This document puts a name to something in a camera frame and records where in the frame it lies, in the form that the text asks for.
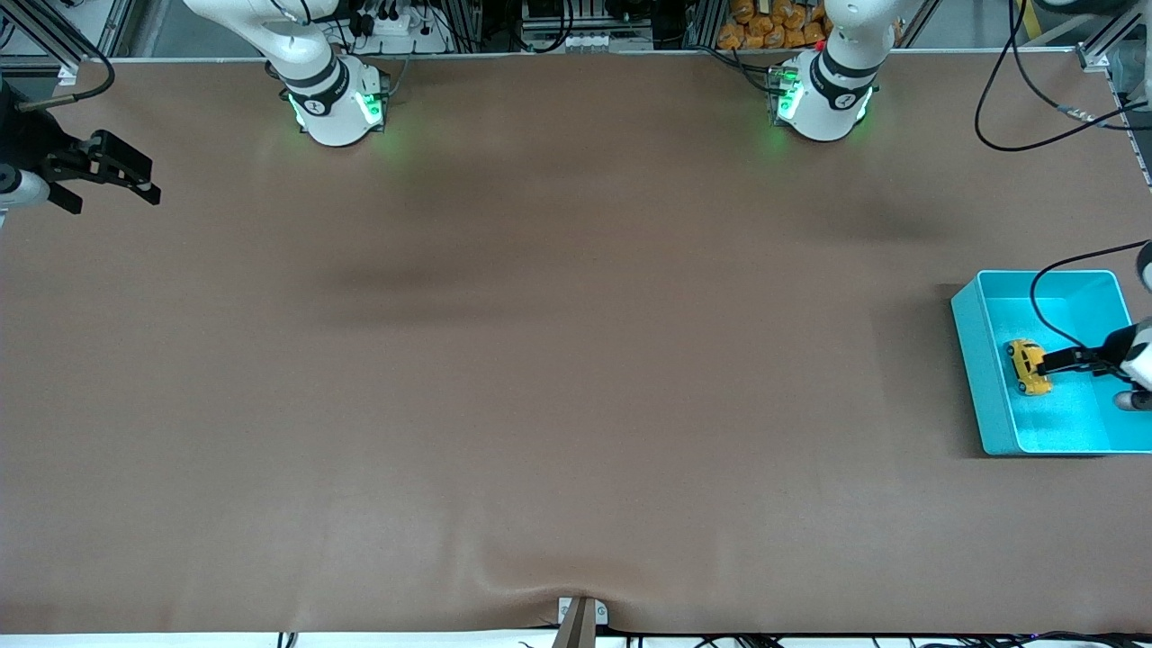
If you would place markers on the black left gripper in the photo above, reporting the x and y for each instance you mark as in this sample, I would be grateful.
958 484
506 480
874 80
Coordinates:
1119 345

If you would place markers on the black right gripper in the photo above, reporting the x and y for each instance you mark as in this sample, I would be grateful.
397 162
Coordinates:
29 142

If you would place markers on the yellow beetle toy car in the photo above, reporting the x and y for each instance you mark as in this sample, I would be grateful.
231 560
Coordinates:
1024 364

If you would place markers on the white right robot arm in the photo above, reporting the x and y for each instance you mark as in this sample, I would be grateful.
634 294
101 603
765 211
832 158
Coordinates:
337 117

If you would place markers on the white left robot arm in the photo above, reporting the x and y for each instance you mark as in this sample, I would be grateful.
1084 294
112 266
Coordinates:
832 108

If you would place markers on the teal plastic bin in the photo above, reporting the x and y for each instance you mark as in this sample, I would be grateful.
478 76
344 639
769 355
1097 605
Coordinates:
1080 423

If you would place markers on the white power strip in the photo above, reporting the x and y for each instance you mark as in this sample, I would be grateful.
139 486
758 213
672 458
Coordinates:
396 27

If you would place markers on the orange packaged items pile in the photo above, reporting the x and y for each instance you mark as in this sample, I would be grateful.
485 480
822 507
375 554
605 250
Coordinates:
774 22

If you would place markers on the brown table mat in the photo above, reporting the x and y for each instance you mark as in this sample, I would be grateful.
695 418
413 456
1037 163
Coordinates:
576 405

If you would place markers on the white terminal block row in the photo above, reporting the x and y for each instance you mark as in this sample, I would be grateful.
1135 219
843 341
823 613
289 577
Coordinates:
589 42

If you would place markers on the aluminium frame post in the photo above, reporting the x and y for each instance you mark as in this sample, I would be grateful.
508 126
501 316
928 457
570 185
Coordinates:
67 74
1096 59

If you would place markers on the grey metal table bracket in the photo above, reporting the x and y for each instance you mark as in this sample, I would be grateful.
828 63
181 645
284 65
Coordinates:
601 614

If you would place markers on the brown bar under bracket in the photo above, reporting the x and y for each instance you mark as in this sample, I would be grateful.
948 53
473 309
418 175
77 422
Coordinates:
576 632

